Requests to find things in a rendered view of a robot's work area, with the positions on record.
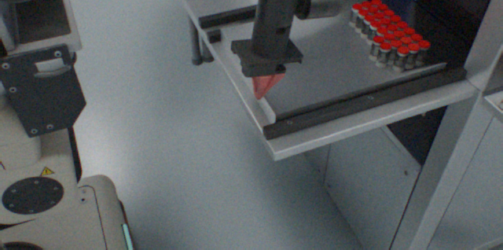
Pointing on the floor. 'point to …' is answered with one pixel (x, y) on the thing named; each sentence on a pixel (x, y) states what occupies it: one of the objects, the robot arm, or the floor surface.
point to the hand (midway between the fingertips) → (258, 93)
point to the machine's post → (457, 133)
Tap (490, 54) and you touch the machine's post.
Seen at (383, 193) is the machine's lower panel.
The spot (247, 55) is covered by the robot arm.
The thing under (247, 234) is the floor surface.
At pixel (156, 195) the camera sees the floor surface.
